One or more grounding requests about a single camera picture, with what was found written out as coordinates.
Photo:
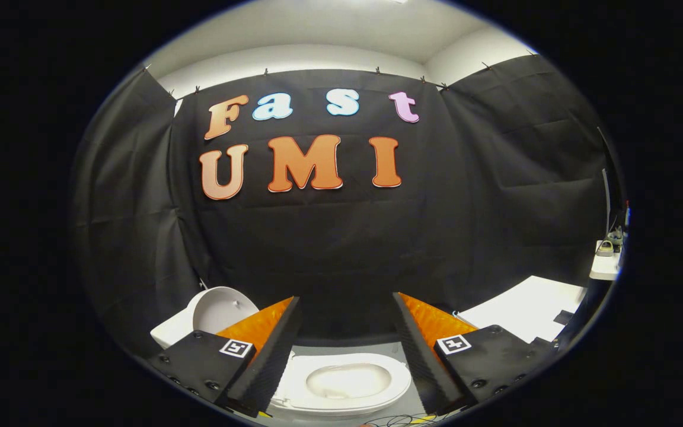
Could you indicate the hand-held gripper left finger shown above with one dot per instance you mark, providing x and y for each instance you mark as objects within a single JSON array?
[{"x": 267, "y": 367}]

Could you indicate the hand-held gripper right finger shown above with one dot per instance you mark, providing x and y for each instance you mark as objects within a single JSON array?
[{"x": 424, "y": 367}]

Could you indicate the white toilet lid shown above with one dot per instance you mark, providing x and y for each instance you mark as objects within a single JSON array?
[{"x": 220, "y": 308}]

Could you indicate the white toilet bowl with seat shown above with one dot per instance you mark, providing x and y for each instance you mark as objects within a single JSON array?
[{"x": 398, "y": 382}]

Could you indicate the white toilet tank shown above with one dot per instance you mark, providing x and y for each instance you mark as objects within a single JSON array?
[{"x": 169, "y": 333}]

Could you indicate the yellow black floor tape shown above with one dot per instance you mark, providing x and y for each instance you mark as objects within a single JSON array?
[{"x": 423, "y": 418}]

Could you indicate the white drawer cabinet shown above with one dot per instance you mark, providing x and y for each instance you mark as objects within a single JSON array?
[{"x": 519, "y": 305}]

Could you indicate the black backdrop cloth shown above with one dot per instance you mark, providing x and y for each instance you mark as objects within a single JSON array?
[{"x": 347, "y": 249}]

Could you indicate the white side shelf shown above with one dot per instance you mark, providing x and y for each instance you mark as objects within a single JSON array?
[{"x": 605, "y": 268}]

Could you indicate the grey tape roll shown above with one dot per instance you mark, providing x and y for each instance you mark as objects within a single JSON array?
[{"x": 605, "y": 249}]

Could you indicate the red-capped bottle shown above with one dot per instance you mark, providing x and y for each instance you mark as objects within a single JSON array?
[{"x": 626, "y": 216}]

